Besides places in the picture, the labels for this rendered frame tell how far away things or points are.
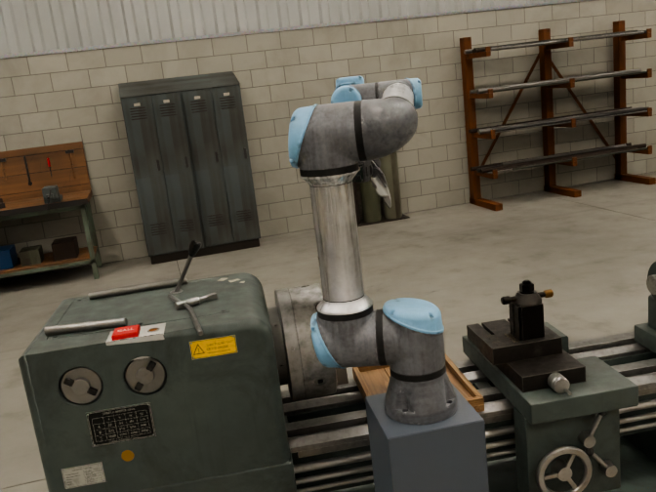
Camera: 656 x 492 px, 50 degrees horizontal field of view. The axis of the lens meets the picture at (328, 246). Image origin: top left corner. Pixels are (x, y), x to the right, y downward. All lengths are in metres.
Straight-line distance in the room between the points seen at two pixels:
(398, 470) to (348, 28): 7.63
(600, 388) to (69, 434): 1.35
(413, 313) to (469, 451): 0.30
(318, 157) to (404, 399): 0.52
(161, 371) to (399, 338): 0.63
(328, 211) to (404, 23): 7.72
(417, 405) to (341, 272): 0.31
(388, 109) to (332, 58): 7.37
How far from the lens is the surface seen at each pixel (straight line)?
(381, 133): 1.31
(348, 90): 1.70
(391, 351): 1.41
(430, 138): 9.12
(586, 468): 2.07
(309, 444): 1.94
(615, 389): 2.00
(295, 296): 1.90
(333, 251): 1.37
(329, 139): 1.32
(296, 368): 1.85
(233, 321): 1.70
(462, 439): 1.47
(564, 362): 2.04
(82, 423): 1.81
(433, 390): 1.45
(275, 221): 8.64
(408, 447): 1.44
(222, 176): 7.94
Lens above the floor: 1.79
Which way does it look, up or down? 13 degrees down
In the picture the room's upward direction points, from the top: 7 degrees counter-clockwise
